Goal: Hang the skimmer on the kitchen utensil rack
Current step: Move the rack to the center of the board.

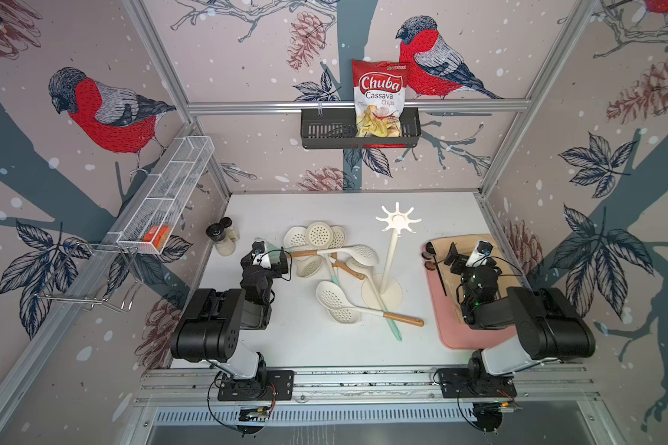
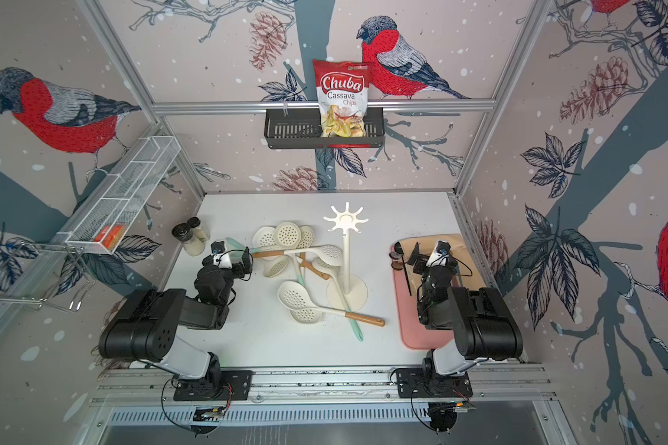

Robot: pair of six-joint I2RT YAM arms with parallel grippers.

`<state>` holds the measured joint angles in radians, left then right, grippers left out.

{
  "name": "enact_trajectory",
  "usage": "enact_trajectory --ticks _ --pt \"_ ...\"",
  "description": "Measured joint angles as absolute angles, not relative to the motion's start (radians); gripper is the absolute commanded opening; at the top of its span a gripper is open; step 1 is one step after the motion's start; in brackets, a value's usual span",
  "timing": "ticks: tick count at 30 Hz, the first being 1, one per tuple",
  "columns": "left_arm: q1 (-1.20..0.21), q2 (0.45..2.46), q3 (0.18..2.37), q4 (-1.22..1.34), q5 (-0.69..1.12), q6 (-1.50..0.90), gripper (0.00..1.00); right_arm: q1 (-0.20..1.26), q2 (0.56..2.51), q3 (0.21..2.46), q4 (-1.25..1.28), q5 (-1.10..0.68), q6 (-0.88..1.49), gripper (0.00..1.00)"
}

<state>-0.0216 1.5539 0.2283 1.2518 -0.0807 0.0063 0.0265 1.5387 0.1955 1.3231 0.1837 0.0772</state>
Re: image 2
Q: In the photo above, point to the pink tray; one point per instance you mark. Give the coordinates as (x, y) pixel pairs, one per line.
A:
(414, 335)

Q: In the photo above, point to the red orange packet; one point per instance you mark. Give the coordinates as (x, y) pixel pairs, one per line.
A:
(110, 236)

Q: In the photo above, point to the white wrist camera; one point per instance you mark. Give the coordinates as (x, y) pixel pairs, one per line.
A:
(438, 258)
(222, 260)

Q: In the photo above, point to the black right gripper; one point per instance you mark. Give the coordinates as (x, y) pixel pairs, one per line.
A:
(418, 259)

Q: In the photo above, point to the cream skimmer round head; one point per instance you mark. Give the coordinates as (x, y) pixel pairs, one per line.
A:
(288, 235)

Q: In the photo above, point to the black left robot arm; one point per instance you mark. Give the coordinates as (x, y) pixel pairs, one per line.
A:
(144, 330)

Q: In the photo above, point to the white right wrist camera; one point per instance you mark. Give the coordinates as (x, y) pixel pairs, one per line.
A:
(438, 258)

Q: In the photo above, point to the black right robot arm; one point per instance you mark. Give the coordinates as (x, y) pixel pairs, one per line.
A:
(482, 325)

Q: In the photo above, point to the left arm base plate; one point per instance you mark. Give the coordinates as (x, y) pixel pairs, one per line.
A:
(226, 385)

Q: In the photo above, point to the mint handle cream skimmer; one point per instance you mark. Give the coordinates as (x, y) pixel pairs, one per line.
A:
(296, 262)

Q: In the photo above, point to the cream utensil rack stand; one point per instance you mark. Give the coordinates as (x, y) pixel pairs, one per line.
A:
(355, 292)

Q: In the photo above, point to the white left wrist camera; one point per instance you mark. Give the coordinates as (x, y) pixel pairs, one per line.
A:
(222, 260)

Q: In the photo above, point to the cream salt shaker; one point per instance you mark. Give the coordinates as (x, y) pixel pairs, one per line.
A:
(199, 229)

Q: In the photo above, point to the black lid pepper shaker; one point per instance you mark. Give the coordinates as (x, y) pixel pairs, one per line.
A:
(189, 241)

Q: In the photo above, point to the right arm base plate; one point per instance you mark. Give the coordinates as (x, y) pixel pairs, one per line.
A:
(414, 383)

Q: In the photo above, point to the wire hook rack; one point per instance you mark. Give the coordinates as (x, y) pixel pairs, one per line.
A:
(43, 275)

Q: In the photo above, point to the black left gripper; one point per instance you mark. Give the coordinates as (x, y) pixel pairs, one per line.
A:
(245, 260)

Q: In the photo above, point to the Chuba cassava chips bag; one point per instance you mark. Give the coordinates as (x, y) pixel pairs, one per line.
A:
(342, 95)

